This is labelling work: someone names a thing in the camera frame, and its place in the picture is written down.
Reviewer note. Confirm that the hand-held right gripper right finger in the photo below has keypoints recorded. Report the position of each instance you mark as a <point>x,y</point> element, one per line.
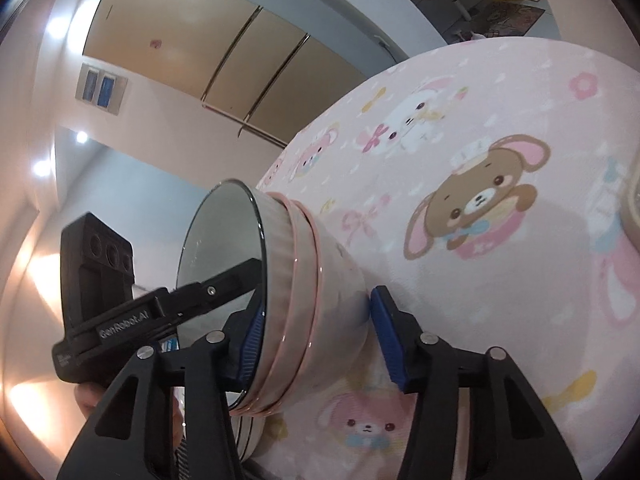
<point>385,340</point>

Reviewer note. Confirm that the person's left hand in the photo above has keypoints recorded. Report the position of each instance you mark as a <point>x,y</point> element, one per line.
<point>90,400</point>

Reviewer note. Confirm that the round ceiling light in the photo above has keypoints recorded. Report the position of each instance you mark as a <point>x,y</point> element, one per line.
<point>81,136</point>

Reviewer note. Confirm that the pink ribbed bowl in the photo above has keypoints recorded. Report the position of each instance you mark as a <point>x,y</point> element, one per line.
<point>340,300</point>
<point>280,270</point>

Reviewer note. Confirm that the printed floor rug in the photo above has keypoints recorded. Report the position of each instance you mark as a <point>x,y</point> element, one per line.
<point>512,17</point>

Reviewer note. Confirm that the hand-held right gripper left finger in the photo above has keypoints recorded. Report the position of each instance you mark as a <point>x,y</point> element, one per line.
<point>252,345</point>

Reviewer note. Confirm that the pink sticker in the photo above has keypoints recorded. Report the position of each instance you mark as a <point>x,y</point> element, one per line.
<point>156,43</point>

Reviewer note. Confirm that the white plate with cartoon rim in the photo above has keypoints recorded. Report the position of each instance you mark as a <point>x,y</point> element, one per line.
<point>632,210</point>

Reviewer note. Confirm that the pink printed blanket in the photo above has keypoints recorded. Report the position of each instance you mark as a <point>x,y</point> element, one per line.
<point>500,310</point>

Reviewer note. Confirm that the wall panel with blue windows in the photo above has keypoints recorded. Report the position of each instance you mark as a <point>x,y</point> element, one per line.
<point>100,89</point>

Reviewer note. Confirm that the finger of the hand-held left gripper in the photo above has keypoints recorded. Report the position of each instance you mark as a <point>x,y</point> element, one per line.
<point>215,290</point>

